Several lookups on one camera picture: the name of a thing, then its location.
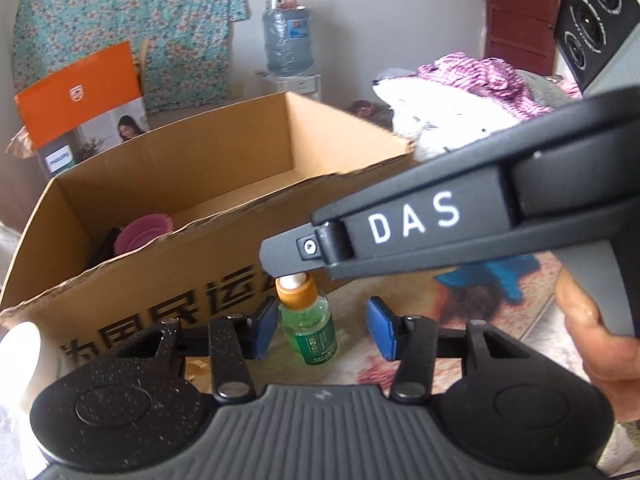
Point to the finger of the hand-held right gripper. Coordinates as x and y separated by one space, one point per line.
285 257

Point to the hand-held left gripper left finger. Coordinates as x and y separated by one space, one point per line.
265 332

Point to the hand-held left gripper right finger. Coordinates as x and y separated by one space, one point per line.
380 330

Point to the green dropper bottle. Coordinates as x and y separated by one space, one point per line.
305 330

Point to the brown cardboard box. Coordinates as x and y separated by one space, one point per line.
200 160

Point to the pink silicone cup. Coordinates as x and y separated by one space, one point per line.
142 232

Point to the white bottle with green label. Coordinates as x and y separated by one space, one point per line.
20 355

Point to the person's right hand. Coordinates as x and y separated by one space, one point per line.
610 370

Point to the white bedding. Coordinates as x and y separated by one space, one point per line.
440 110

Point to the pink dotted cloth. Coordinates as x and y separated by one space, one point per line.
480 72

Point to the white water dispenser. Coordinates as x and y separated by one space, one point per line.
305 85

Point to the brown door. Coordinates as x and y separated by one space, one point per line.
520 15

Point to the large blue water bottle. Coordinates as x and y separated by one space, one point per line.
287 40

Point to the clear glass jar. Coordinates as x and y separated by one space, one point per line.
272 0

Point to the orange appliance box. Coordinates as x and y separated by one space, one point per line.
80 95

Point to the crumpled tan paper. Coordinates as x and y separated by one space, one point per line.
22 142

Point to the floral teal cloth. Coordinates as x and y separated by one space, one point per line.
125 10

